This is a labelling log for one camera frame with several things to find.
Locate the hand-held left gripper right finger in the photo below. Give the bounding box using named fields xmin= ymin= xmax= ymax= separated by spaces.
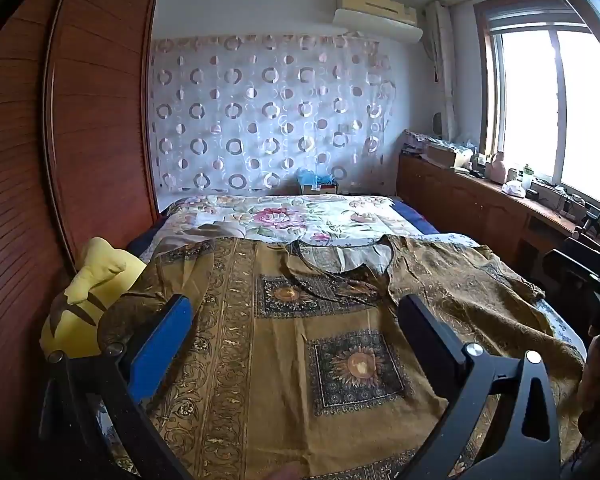
xmin=397 ymin=294 xmax=562 ymax=480

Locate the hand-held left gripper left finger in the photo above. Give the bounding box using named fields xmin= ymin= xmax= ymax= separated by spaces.
xmin=39 ymin=294 xmax=197 ymax=480

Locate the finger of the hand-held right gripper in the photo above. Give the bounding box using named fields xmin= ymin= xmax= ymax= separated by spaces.
xmin=542 ymin=249 xmax=600 ymax=292
xmin=562 ymin=235 xmax=600 ymax=272

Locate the brown patterned shirt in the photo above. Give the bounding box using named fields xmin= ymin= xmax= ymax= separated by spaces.
xmin=97 ymin=234 xmax=588 ymax=480

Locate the person's right hand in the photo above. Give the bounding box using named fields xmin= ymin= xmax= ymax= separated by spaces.
xmin=577 ymin=330 xmax=600 ymax=441

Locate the yellow plush toy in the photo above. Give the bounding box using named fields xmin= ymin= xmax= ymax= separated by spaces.
xmin=39 ymin=237 xmax=148 ymax=358

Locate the pink jug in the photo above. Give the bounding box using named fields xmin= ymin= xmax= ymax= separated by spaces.
xmin=487 ymin=151 xmax=507 ymax=184

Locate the dark blue mattress cover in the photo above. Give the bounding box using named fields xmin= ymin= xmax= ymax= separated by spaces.
xmin=392 ymin=199 xmax=440 ymax=235

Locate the wooden cabinet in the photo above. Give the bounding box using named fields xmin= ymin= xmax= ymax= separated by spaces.
xmin=397 ymin=152 xmax=600 ymax=281

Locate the window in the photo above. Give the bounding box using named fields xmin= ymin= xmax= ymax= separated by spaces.
xmin=472 ymin=0 xmax=600 ymax=211

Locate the flat cardboard box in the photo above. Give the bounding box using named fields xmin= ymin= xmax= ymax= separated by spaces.
xmin=425 ymin=142 xmax=473 ymax=168

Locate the floral quilted blanket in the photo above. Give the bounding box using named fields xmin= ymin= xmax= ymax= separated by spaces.
xmin=152 ymin=194 xmax=431 ymax=261

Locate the cardboard box with blue bags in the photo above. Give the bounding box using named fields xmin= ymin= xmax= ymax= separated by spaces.
xmin=295 ymin=169 xmax=340 ymax=196

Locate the pile of folded fabric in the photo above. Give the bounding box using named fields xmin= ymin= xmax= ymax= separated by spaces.
xmin=402 ymin=130 xmax=431 ymax=157

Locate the white window curtain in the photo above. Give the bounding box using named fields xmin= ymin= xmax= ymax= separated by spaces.
xmin=422 ymin=0 xmax=456 ymax=141

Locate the wooden headboard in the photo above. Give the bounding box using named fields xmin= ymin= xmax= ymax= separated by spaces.
xmin=0 ymin=0 xmax=161 ymax=480

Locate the sheer circle-patterned curtain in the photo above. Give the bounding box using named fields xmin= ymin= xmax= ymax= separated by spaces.
xmin=150 ymin=34 xmax=398 ymax=193

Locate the wall air conditioner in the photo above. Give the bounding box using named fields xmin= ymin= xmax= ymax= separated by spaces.
xmin=332 ymin=0 xmax=425 ymax=42

